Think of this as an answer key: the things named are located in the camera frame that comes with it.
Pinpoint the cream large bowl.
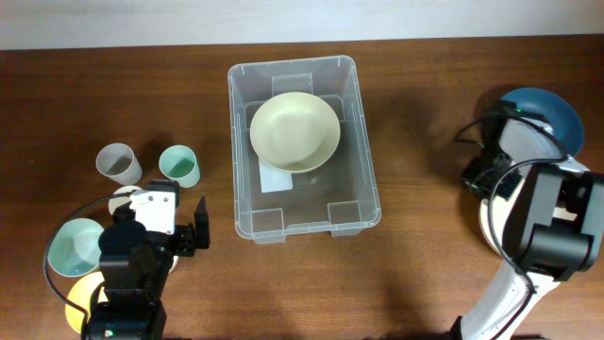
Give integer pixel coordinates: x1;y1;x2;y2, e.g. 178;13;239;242
478;177;579;254
249;92;341;174

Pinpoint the light teal small bowl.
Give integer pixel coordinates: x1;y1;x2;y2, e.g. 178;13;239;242
48;218;104;278

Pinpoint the mint green plastic cup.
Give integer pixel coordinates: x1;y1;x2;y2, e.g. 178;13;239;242
159;144;201;188

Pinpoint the yellow small bowl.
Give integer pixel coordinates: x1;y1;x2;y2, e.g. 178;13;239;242
65;271;105;333

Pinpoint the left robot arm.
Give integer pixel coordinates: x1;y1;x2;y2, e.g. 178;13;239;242
82;179;210;340

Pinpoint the dark blue large bowl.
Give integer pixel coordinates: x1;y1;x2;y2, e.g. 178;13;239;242
501;88;585;157

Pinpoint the white label in bin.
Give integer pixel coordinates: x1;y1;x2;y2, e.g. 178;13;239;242
259;160;294;194

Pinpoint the cream plastic cup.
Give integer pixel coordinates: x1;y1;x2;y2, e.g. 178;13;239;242
109;185;141;215

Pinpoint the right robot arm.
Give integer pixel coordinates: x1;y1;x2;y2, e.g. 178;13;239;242
449;99;603;339

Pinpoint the grey plastic cup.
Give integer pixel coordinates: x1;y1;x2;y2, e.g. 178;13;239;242
95;143;143;186

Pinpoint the white small bowl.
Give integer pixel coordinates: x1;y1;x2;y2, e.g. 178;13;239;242
168;256;179;274

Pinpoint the clear plastic storage bin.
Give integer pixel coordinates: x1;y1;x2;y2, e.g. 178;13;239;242
227;55;381;244

